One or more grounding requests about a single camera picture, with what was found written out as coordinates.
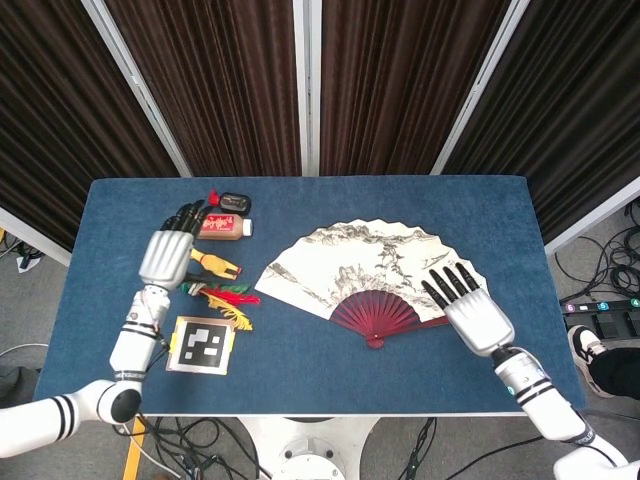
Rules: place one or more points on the orange bottle red label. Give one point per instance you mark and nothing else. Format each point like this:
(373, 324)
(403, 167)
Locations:
(222, 227)

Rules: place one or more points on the black trouser leg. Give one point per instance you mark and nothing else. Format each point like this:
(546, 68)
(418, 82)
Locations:
(620, 372)

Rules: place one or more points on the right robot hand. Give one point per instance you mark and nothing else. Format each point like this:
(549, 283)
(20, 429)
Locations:
(477, 320)

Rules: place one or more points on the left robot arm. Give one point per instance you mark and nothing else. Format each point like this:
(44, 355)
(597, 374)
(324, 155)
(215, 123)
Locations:
(132, 345)

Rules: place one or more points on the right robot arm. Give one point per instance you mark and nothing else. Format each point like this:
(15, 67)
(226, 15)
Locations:
(545, 405)

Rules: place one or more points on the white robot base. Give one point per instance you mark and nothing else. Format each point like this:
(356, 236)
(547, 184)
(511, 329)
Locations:
(310, 445)

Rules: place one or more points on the paper folding fan red ribs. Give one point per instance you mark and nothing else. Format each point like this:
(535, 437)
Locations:
(360, 260)

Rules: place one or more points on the black numbered pedal strip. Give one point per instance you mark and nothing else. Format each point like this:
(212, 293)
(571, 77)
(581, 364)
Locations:
(605, 320)

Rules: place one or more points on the white partition post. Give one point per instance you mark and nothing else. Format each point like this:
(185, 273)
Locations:
(137, 87)
(481, 85)
(307, 75)

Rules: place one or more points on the yellow floor post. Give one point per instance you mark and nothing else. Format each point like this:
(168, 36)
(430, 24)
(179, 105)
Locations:
(134, 450)

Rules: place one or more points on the red yellow feather shuttlecock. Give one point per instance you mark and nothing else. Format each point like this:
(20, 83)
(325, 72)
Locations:
(225, 297)

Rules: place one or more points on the black white marker card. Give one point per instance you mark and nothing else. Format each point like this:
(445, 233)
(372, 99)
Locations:
(201, 346)

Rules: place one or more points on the brown fabric partition panel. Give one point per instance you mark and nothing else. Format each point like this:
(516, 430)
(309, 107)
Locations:
(60, 100)
(225, 75)
(575, 100)
(400, 75)

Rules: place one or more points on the blue table cloth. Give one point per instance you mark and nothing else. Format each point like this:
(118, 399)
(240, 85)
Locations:
(350, 380)

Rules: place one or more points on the yellow rubber chicken toy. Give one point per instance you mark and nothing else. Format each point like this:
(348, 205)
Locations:
(215, 262)

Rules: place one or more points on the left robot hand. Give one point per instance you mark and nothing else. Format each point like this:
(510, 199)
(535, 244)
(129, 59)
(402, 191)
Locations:
(165, 255)

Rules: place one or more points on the white black sneaker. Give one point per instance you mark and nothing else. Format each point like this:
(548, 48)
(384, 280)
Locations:
(585, 350)

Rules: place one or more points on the white partition bottom rail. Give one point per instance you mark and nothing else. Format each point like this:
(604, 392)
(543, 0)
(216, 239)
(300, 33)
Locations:
(590, 220)
(35, 237)

